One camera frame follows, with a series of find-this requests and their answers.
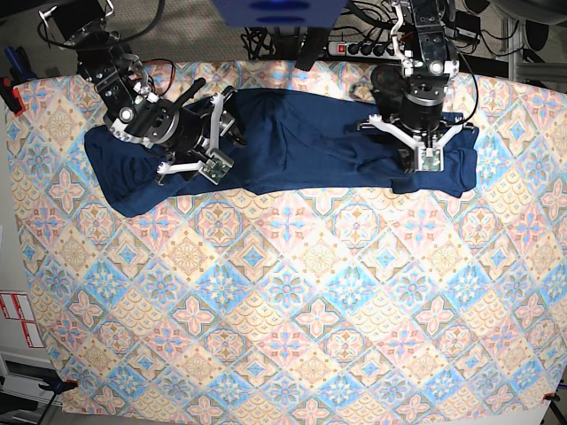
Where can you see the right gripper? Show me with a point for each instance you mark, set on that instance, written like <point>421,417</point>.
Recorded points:
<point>193,128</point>

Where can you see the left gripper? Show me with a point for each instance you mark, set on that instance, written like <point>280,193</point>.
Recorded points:
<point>419,114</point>

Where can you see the blue long-sleeve shirt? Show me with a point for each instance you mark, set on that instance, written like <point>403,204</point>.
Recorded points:
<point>295,140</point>

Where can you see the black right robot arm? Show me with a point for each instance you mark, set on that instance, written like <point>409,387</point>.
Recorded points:
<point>136,113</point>

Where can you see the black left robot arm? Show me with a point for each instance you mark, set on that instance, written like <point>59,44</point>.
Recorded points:
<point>428,62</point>

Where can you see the white power strip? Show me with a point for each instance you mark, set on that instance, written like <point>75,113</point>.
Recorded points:
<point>367,50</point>

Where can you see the blue clamp upper left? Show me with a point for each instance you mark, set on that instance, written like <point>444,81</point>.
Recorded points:
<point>21,70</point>

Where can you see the blue clamp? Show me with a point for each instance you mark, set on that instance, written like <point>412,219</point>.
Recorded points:
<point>56,385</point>
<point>21,70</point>

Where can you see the red black clamp left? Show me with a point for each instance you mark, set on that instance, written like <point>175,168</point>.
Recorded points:
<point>11,97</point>

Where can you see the patterned tile tablecloth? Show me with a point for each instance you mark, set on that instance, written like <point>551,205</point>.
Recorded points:
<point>319,306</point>

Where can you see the red white label stickers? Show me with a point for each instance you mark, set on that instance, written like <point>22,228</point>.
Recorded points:
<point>15,306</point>

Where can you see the blue clamp lower left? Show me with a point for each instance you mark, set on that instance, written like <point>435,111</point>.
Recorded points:
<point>56,385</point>

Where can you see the orange clamp lower right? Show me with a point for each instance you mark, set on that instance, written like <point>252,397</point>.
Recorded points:
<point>552,397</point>

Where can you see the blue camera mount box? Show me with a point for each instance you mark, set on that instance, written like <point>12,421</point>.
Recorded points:
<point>280,13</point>

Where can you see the black bracket under camera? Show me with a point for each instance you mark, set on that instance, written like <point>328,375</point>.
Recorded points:
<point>314,41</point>

